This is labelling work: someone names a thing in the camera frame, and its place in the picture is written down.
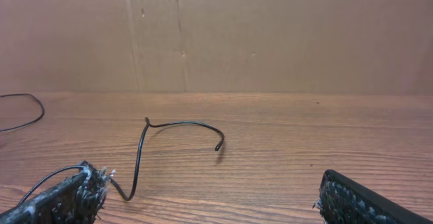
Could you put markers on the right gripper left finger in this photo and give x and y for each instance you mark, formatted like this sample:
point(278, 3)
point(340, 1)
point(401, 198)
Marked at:
point(75, 200)

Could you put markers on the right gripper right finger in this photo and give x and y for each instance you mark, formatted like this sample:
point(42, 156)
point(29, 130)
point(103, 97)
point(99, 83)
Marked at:
point(344, 201)

